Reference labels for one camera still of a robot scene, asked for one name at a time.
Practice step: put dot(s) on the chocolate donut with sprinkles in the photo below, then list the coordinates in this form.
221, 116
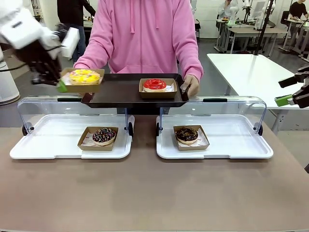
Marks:
99, 137

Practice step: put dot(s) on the red glazed donut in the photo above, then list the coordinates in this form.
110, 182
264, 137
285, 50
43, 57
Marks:
148, 84

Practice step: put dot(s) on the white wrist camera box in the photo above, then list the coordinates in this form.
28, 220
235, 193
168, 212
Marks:
71, 42

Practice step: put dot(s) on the white display case base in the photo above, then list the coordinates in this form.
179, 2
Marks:
48, 140
229, 135

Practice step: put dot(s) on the clear display case lid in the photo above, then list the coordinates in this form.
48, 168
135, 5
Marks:
241, 108
41, 106

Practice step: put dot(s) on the black serving tray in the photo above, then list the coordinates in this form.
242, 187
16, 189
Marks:
120, 96

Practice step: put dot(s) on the white cylindrical robot base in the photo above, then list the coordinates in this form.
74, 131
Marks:
8, 84

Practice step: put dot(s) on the round case hinge knob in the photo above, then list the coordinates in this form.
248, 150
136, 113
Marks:
158, 128
130, 128
25, 130

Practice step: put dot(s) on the white table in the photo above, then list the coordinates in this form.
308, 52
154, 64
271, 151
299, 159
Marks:
251, 72

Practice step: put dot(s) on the yellow sprinkled donut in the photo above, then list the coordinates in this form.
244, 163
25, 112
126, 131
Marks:
84, 76

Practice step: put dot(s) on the chocolate donut right tray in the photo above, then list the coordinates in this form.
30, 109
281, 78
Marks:
193, 147

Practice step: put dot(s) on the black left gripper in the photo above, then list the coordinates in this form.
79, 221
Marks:
39, 55

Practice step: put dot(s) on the pink hoodie torso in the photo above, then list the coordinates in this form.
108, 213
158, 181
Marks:
142, 36

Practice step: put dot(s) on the white printed paper liner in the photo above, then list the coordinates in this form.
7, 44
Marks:
170, 87
202, 139
88, 140

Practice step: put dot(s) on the person in black clothes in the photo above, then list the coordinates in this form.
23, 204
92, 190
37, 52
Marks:
72, 12

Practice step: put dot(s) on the chocolate sprinkle donut left tray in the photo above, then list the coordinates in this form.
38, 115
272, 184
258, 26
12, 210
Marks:
96, 148

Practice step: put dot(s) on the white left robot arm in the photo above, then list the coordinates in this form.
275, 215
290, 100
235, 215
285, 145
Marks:
19, 24

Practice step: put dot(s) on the person's left hand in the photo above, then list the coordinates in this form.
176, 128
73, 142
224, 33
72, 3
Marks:
193, 84

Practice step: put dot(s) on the person's left forearm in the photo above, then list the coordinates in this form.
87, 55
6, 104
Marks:
192, 64

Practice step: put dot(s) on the grey lab desk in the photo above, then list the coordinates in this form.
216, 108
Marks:
243, 31

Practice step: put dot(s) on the chocolate glazed donut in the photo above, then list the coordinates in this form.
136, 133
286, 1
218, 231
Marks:
179, 136

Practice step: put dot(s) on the person in light top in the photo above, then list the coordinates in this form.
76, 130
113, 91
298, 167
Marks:
225, 7

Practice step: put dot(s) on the seated person in black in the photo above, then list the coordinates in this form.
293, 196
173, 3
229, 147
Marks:
298, 9

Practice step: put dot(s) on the person's right forearm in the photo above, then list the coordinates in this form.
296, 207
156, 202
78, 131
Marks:
89, 56

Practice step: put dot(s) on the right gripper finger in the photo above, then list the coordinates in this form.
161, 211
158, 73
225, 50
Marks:
283, 101
288, 81

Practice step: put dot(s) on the black tripod pole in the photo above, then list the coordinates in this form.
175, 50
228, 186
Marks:
264, 26

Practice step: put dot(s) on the height adjustable lab desk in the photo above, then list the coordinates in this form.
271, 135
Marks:
295, 31

